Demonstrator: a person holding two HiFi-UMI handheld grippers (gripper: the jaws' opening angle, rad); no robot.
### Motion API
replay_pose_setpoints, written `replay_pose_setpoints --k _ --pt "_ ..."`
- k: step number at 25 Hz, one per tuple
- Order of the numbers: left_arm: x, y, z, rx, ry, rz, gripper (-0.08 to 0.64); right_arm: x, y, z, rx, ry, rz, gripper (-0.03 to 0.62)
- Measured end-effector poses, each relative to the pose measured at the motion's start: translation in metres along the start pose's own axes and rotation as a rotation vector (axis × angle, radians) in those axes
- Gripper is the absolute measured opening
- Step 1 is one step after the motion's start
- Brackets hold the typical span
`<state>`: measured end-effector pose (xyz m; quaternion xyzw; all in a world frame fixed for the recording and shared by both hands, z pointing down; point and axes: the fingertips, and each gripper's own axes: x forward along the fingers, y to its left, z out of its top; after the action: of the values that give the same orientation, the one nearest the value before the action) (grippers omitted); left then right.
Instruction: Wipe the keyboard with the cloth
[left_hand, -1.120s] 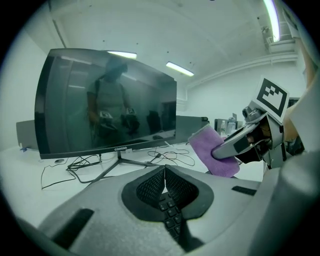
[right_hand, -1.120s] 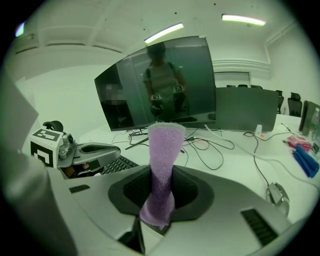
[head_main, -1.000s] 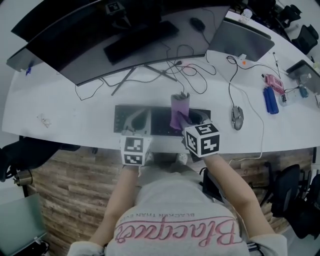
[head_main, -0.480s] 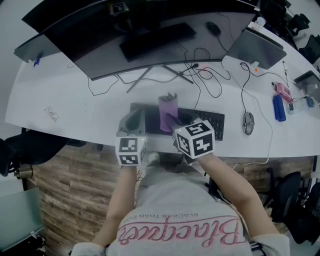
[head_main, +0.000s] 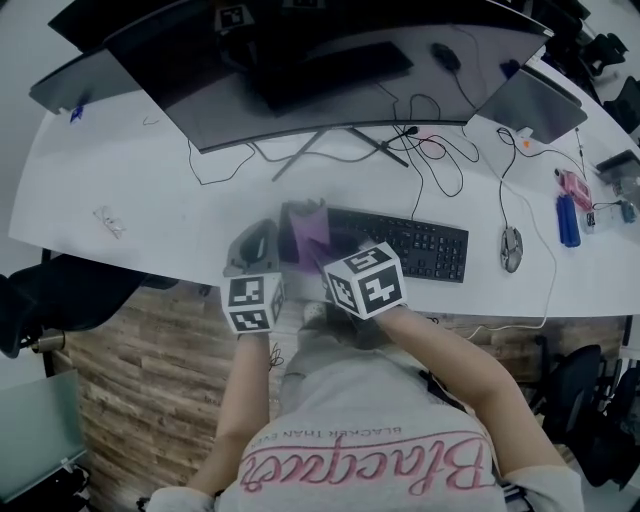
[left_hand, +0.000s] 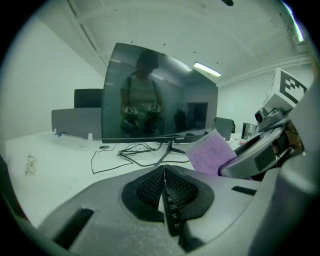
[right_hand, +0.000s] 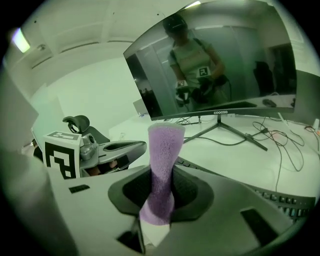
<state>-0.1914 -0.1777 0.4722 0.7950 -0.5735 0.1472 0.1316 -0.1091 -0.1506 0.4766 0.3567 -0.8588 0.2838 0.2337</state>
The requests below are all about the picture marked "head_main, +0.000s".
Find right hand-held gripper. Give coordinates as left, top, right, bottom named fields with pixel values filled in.
left=286, top=197, right=407, bottom=321

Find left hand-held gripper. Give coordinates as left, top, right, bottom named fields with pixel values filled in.
left=221, top=218, right=287, bottom=335

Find purple cloth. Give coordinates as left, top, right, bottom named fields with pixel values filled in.
left=289, top=206, right=359, bottom=274

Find black keyboard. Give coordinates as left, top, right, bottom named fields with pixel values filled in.
left=278, top=201, right=471, bottom=285

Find person's left forearm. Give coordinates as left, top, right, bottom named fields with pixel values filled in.
left=185, top=331, right=281, bottom=504

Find person's right forearm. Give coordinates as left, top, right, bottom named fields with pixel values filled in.
left=373, top=303, right=574, bottom=484

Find black monitor stand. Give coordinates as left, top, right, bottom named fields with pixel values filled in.
left=271, top=126, right=411, bottom=183

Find person's grey trousers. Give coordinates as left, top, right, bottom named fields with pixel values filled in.
left=282, top=302, right=396, bottom=381

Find large curved black monitor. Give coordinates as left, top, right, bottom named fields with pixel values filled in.
left=103, top=0, right=557, bottom=155

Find clear-framed eyeglasses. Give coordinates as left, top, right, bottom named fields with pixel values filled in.
left=91, top=204, right=127, bottom=240

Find black office chair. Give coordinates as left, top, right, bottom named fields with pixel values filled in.
left=0, top=253, right=180, bottom=360
left=532, top=334, right=640, bottom=494

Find person's grey printed shirt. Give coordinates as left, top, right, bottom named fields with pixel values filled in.
left=218, top=344, right=585, bottom=512

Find grey computer mouse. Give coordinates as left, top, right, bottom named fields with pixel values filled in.
left=500, top=225, right=525, bottom=274

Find blue plastic case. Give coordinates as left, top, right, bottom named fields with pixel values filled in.
left=555, top=194, right=582, bottom=249

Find pink device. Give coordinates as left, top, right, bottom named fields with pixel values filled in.
left=553, top=168, right=595, bottom=210

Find small circuit board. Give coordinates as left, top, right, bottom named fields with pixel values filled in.
left=581, top=198, right=640, bottom=235

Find dark flat box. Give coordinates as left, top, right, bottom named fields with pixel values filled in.
left=595, top=148, right=640, bottom=185

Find black keyboard cable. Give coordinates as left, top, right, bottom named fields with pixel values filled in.
left=387, top=92, right=481, bottom=223

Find white mouse cable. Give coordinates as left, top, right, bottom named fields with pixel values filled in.
left=462, top=127, right=559, bottom=341

